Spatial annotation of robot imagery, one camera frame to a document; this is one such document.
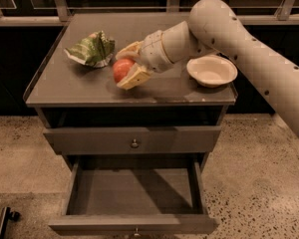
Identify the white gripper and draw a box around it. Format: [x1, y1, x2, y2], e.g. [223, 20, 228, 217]
[116, 30, 172, 90]

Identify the red apple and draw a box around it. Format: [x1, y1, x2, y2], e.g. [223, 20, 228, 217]
[113, 59, 135, 83]

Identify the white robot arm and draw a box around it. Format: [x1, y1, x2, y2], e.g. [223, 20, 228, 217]
[116, 0, 299, 137]

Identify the grey drawer cabinet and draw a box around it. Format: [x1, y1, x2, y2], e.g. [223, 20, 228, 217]
[24, 13, 236, 166]

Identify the grey top drawer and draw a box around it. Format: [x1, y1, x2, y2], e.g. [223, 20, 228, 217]
[44, 125, 220, 155]

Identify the open grey middle drawer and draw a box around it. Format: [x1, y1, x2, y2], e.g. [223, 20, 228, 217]
[49, 158, 218, 236]

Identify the green crumpled chip bag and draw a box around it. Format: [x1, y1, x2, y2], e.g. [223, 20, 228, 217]
[65, 31, 116, 68]

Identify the white paper bowl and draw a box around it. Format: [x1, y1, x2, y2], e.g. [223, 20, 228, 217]
[186, 55, 238, 88]

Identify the round metal top knob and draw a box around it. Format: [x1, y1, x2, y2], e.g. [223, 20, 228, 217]
[131, 138, 140, 148]

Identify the round metal knob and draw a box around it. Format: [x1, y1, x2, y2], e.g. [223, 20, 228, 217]
[130, 232, 142, 239]
[131, 138, 140, 148]

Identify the round metal middle knob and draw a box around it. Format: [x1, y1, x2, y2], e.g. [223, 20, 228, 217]
[130, 232, 142, 239]

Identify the black object on floor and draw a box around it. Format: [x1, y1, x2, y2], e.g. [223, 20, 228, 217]
[0, 207, 21, 239]

